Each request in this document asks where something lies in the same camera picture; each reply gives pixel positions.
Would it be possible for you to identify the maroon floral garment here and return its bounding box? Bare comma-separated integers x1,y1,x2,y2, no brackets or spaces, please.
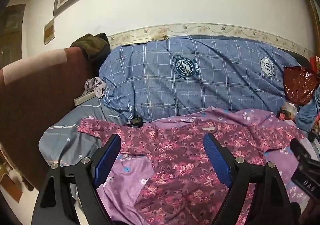
79,118,304,224

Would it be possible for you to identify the purple floral bed sheet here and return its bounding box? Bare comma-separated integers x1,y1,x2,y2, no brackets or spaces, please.
98,107,313,224

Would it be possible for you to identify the blue denim garment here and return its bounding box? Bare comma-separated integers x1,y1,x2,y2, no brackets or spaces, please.
295,86,319,132

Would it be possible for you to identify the red plastic bag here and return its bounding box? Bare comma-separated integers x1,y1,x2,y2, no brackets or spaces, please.
283,66,319,106

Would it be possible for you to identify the small black object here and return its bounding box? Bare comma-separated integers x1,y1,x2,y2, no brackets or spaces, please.
127,117,143,128

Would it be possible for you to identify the dark red headboard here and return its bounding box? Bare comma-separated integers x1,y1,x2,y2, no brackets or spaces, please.
1,47,93,189

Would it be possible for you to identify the grey patterned small cloth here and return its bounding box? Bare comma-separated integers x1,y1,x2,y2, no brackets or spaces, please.
82,77,106,98

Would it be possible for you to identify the blue plaid quilt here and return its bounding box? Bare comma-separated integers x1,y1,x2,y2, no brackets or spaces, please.
99,36,298,122

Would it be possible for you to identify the olive green cloth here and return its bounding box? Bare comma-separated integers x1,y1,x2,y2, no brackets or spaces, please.
71,33,111,62

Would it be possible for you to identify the small framed picture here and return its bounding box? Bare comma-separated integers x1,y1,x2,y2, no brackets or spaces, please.
43,18,55,45

